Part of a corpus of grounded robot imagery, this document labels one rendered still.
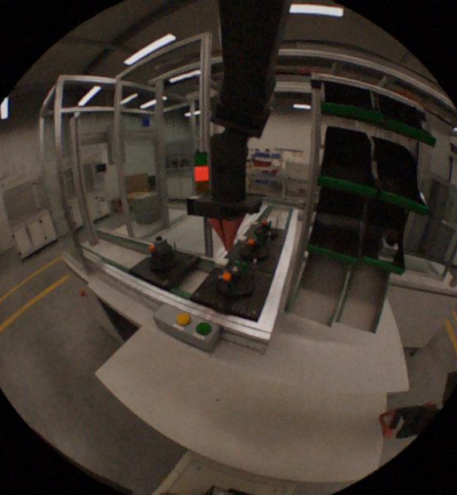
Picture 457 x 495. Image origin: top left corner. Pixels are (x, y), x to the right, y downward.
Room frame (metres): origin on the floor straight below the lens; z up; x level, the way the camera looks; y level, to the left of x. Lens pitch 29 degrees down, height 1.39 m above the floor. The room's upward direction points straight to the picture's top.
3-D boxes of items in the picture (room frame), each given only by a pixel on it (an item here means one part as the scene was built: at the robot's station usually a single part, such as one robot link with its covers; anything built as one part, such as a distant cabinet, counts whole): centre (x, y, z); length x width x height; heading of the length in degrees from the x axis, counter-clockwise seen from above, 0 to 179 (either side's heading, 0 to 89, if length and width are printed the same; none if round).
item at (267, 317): (0.94, -0.22, 0.91); 1.24 x 0.33 x 0.10; 157
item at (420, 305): (0.72, -1.55, 0.43); 1.11 x 0.68 x 0.86; 67
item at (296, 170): (7.41, -3.68, 0.69); 2.42 x 1.03 x 1.38; 65
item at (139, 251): (0.63, 0.24, 0.91); 0.84 x 0.28 x 0.10; 67
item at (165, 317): (0.33, 0.13, 0.93); 0.21 x 0.07 x 0.06; 67
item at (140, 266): (0.63, 0.28, 0.96); 0.24 x 0.24 x 0.02; 67
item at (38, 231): (3.43, 4.82, 1.13); 3.26 x 1.46 x 2.25; 155
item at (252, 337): (0.46, 0.28, 0.91); 0.89 x 0.06 x 0.11; 67
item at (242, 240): (0.72, -0.12, 1.01); 0.24 x 0.24 x 0.13; 67
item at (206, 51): (0.71, 0.09, 1.46); 0.03 x 0.03 x 1.00; 67
